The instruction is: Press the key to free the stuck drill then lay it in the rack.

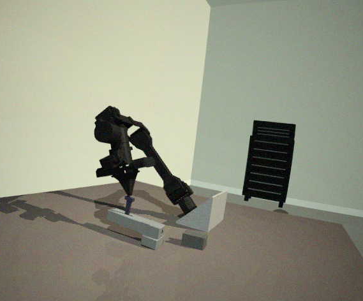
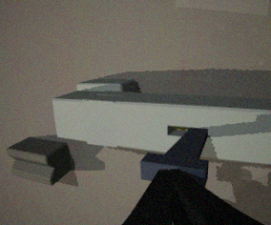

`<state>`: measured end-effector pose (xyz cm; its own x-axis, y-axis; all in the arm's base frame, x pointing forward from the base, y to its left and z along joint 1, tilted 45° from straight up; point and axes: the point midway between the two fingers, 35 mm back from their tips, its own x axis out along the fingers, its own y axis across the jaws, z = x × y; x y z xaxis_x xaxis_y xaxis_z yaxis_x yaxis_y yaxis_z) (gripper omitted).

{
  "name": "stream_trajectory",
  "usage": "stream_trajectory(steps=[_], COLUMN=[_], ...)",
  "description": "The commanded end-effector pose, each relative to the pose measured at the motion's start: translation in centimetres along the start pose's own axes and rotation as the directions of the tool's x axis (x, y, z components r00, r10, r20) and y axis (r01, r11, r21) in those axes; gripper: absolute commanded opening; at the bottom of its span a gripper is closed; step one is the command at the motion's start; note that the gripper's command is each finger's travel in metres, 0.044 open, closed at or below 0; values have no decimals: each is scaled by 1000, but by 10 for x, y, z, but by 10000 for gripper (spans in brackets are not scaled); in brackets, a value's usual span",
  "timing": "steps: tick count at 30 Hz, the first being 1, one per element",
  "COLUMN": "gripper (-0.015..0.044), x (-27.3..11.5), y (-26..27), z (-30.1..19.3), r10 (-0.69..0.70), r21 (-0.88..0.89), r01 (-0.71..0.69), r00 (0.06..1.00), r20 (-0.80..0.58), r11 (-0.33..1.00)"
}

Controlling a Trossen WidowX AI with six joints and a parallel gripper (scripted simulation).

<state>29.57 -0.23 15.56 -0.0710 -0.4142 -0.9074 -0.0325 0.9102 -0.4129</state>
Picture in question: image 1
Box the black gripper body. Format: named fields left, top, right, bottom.
left=96, top=143, right=156, bottom=177

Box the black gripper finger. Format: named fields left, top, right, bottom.
left=122, top=171, right=140, bottom=196
left=111, top=174, right=129, bottom=196

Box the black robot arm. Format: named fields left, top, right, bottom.
left=94, top=106, right=197, bottom=216

